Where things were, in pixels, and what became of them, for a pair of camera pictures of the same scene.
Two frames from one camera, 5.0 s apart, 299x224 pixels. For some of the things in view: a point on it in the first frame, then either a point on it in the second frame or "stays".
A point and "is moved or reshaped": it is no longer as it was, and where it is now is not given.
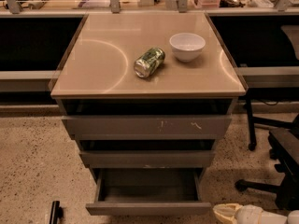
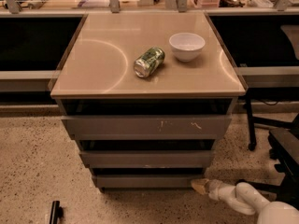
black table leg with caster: (252, 144) stays
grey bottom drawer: (149, 192) is moved or reshaped
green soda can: (149, 62) stays
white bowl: (187, 47) stays
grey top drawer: (147, 127) stays
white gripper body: (249, 215) -> (214, 189)
